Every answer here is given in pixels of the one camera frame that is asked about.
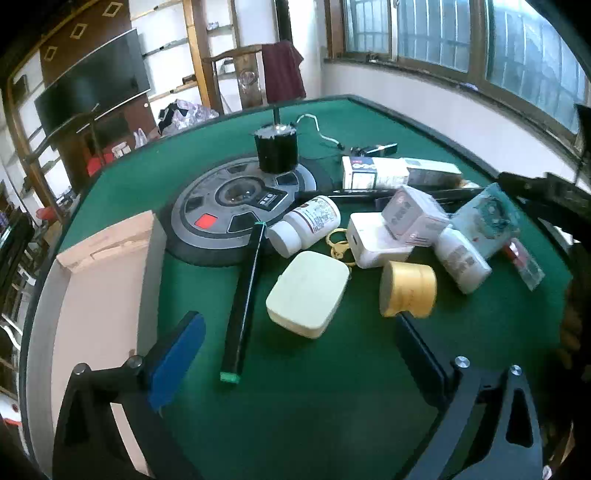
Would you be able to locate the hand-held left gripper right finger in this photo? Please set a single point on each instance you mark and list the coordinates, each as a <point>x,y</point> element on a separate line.
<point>418,355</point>

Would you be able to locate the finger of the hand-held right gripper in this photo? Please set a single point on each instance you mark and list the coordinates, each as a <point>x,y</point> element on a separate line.
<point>545,189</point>

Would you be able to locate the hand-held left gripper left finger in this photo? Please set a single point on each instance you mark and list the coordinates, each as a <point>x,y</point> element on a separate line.
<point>180,350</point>

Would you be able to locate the teal card packet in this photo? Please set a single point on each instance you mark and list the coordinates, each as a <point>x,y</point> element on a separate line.
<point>489,217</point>

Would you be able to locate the yellow tape roll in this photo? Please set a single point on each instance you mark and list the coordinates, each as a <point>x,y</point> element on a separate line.
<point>408,288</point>

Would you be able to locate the cardboard box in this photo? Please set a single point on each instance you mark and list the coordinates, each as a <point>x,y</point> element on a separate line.
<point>101,286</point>

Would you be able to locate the white pill bottle grey label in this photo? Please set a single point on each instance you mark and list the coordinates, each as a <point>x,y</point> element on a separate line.
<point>464,261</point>

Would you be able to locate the white charger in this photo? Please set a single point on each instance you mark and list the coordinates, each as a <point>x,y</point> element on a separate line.
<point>374,244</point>

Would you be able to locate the small white grey box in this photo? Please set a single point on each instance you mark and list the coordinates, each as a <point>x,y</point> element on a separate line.
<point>413,214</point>

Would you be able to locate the white pill bottle red label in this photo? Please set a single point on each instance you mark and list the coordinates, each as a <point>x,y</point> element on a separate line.
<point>304,224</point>

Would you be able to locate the person's right hand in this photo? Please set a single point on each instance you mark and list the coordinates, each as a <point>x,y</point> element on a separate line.
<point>571,330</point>

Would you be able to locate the clear packet with red item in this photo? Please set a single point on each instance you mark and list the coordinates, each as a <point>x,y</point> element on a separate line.
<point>526,267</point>

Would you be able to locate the black stick with green ends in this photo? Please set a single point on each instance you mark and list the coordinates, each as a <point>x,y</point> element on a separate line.
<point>244,295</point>

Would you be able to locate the long white box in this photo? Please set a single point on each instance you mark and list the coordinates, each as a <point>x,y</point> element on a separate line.
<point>434,173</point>

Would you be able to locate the cream plastic case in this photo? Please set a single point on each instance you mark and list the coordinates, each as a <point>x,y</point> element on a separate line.
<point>307,293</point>

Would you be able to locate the round grey table panel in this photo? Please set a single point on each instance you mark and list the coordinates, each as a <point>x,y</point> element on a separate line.
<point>217,217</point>

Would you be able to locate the small black device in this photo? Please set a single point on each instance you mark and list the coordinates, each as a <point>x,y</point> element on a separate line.
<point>383,148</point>

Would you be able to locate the black rod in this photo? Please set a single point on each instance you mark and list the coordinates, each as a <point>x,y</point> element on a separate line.
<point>360,197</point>

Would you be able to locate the white box blue red print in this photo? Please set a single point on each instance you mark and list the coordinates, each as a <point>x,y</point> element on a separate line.
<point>369,173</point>

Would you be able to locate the window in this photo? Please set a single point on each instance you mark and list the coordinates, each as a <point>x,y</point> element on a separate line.
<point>438,32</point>

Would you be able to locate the red bag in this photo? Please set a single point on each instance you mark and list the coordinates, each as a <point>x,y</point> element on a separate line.
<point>98,164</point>

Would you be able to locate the pink plastic bag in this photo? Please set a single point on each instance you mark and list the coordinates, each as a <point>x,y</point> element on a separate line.
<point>140,138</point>

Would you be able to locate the black cylinder motor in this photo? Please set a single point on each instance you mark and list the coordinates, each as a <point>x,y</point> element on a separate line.
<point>274,150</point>

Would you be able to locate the silver plastic bags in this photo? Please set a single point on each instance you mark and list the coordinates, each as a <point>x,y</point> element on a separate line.
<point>189,113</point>

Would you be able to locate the dark wooden chair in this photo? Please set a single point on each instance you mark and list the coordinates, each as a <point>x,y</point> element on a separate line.
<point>92,124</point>

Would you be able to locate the light wooden chair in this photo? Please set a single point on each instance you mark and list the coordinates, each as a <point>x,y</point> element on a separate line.
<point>251,92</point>

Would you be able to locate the black television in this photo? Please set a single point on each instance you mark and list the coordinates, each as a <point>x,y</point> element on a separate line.
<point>92,83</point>

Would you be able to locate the dark red cloth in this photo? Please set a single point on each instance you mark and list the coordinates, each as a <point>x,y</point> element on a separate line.
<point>281,69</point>

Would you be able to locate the wooden shelf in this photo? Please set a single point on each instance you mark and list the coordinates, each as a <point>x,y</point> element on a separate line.
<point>203,55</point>

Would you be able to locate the brown wall panel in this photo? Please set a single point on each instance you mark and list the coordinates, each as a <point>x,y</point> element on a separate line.
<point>83,32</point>

